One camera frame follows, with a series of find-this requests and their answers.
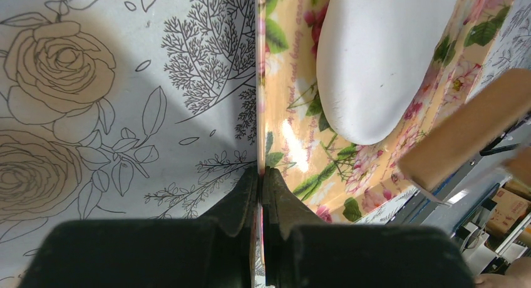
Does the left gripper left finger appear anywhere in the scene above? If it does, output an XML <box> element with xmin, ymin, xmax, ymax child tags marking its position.
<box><xmin>19</xmin><ymin>167</ymin><xmax>258</xmax><ymax>287</ymax></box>

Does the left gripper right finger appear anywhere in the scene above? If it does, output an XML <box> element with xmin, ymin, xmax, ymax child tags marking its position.
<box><xmin>262</xmin><ymin>168</ymin><xmax>475</xmax><ymax>287</ymax></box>

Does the floral cutting board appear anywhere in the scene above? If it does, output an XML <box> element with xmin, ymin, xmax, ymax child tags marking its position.
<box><xmin>257</xmin><ymin>0</ymin><xmax>530</xmax><ymax>224</ymax></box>

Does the wooden double-ended roller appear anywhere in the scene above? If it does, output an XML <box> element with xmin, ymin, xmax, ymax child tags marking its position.
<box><xmin>398</xmin><ymin>68</ymin><xmax>530</xmax><ymax>202</ymax></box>

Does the white dough ball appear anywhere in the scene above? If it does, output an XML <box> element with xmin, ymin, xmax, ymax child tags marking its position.
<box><xmin>316</xmin><ymin>0</ymin><xmax>457</xmax><ymax>145</ymax></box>

